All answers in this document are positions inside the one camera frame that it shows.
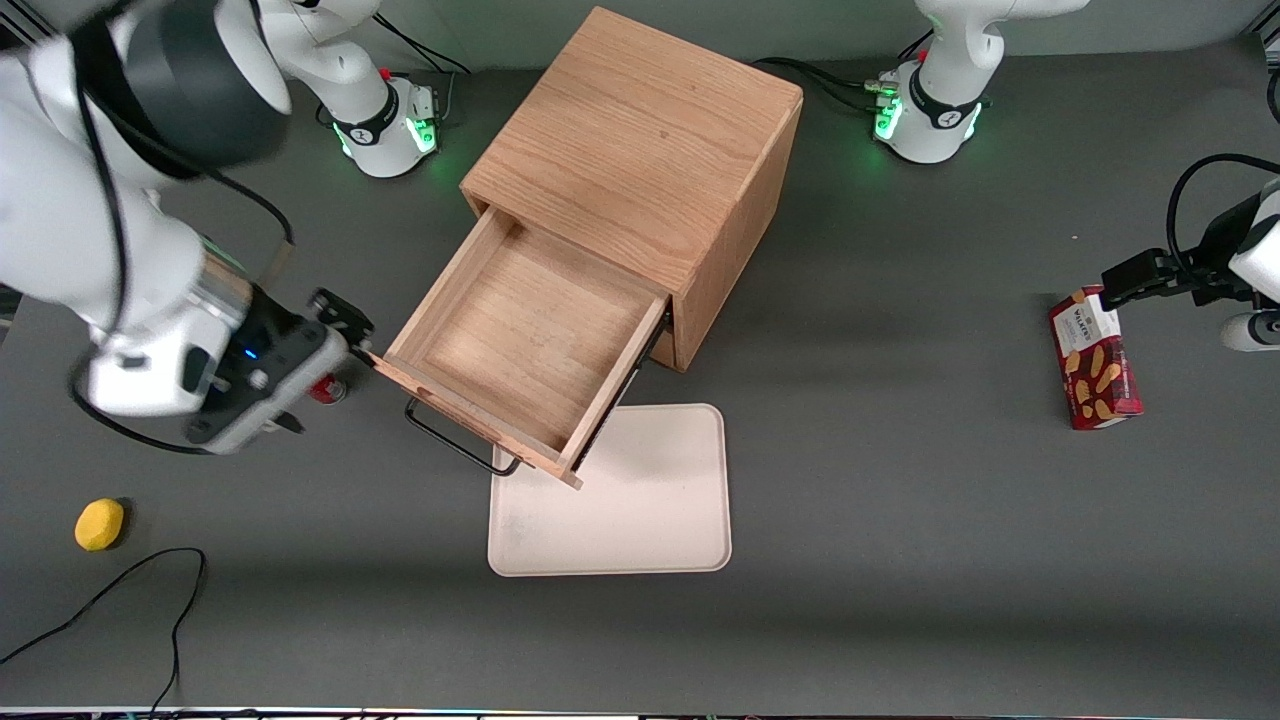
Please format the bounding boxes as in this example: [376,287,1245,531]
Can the oak wooden drawer cabinet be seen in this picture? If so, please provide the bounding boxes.
[460,5,805,373]

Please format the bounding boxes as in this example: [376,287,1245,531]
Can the black arm wrist cable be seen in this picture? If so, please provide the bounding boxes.
[68,20,298,457]
[1166,153,1280,277]

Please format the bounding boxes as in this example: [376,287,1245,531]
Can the yellow lemon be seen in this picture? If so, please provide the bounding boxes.
[74,498,126,552]

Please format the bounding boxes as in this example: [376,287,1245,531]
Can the black arm base cables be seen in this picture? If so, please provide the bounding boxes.
[752,28,937,117]
[375,12,475,127]

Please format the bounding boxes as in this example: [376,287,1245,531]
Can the black left arm base cables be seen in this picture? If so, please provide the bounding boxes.
[752,28,937,117]

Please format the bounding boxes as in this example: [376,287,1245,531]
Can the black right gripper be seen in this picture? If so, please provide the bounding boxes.
[212,285,378,437]

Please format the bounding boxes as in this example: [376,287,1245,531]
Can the black right arm base cables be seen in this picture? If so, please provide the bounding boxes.
[375,12,475,127]

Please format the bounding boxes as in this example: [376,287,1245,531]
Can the black left arm wrist cable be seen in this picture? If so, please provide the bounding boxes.
[1166,153,1280,277]

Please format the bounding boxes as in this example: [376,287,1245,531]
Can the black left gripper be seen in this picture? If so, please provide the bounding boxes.
[1101,193,1264,312]

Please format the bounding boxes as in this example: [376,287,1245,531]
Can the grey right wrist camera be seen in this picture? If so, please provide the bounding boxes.
[184,322,352,457]

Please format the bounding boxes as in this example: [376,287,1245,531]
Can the black right arm wrist cable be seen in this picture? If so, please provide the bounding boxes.
[68,20,298,457]

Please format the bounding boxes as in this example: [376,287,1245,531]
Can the beige plastic tray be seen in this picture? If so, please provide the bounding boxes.
[487,403,733,578]

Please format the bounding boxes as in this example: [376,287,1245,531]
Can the thin black cable on table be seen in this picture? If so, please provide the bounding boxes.
[0,547,208,713]

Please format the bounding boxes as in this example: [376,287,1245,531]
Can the red Walkers cookie box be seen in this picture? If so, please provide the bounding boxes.
[1048,285,1144,431]

